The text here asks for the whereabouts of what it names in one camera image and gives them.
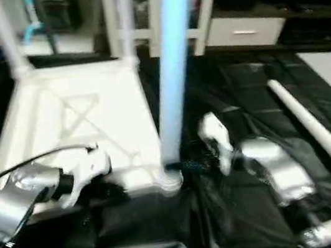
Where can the white plastic table leg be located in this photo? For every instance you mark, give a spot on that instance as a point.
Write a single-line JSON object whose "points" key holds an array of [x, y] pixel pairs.
{"points": [[318, 131], [125, 20], [172, 66], [7, 39]]}

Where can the white plastic table top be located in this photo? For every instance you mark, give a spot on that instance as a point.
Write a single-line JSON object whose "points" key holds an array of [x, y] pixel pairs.
{"points": [[83, 118]]}

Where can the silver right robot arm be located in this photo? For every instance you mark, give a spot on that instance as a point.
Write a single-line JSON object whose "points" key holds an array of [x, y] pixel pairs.
{"points": [[281, 175]]}

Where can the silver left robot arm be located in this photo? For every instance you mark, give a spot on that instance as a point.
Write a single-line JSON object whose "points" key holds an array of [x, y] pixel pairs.
{"points": [[14, 204]]}

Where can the black work mat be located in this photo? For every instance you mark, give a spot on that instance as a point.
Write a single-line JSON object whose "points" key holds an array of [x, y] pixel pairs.
{"points": [[156, 226]]}

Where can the white drawer unit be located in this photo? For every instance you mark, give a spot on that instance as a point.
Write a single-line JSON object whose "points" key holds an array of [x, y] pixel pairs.
{"points": [[242, 30]]}

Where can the white glass door cabinet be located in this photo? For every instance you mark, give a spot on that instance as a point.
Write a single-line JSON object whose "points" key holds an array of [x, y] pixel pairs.
{"points": [[142, 14]]}

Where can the dark low media cabinet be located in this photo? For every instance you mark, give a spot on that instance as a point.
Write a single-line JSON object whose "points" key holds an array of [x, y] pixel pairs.
{"points": [[319, 18]]}

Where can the grey vertical metal pole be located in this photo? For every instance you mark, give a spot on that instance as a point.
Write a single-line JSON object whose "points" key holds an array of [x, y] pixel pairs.
{"points": [[47, 23]]}

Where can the light blue plastic object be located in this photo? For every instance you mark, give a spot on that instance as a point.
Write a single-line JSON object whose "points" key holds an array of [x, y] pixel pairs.
{"points": [[31, 22]]}

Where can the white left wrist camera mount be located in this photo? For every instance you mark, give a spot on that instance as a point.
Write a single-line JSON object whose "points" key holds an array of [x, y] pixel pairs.
{"points": [[88, 171]]}

